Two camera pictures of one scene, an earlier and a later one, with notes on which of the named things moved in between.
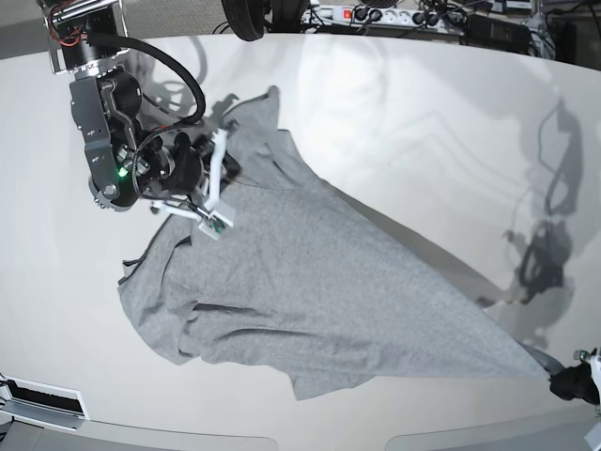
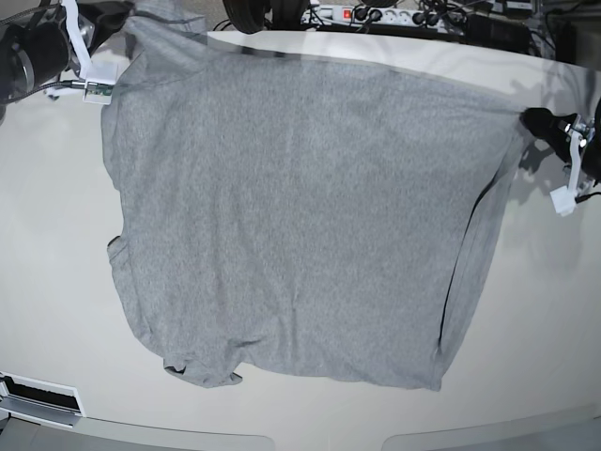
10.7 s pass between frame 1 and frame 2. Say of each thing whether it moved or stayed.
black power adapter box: stayed
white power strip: stayed
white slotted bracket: stayed
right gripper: moved
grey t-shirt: moved
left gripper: moved
